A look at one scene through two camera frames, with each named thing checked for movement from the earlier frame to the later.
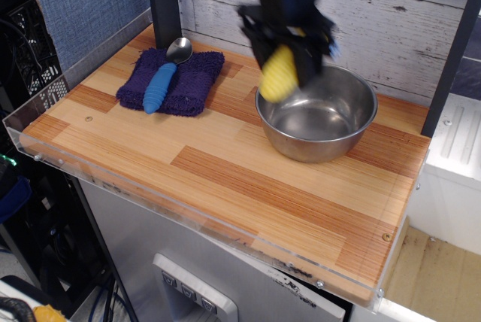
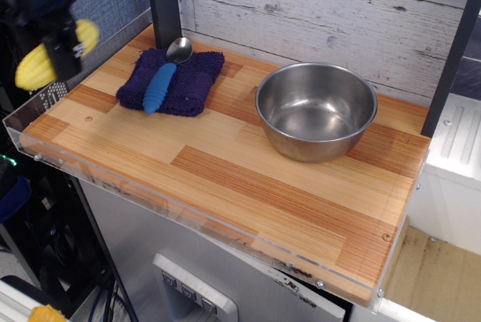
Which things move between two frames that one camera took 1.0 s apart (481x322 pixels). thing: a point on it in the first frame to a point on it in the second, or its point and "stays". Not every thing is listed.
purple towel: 192,85 stays
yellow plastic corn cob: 279,76 to 35,69
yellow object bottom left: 47,313 stays
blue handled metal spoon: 178,50 stays
